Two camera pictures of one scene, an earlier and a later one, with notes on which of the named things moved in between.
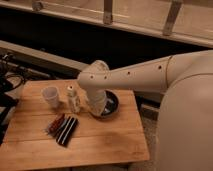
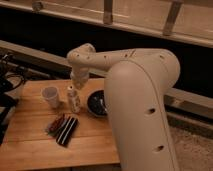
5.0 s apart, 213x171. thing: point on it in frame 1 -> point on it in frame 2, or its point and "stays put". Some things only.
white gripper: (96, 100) -> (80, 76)
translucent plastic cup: (50, 95) stays put
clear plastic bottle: (73, 103) stays put
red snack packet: (54, 127) stays put
